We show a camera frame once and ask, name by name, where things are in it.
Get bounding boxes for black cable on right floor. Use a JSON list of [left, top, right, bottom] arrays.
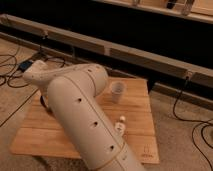
[[172, 75, 213, 163]]

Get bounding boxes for wooden board table top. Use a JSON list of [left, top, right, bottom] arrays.
[[10, 77, 160, 164]]

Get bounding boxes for long wooden beam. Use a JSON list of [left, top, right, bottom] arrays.
[[0, 14, 213, 88]]

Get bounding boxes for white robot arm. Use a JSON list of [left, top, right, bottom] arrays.
[[23, 60, 146, 171]]

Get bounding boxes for clear plastic cup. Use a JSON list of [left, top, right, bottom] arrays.
[[110, 81, 126, 103]]

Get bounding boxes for black power adapter box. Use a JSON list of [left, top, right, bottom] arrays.
[[18, 60, 33, 72]]

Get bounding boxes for black cables on left floor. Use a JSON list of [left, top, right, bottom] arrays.
[[0, 44, 66, 128]]

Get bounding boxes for dark ceramic bowl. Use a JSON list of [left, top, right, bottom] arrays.
[[40, 95, 47, 108]]

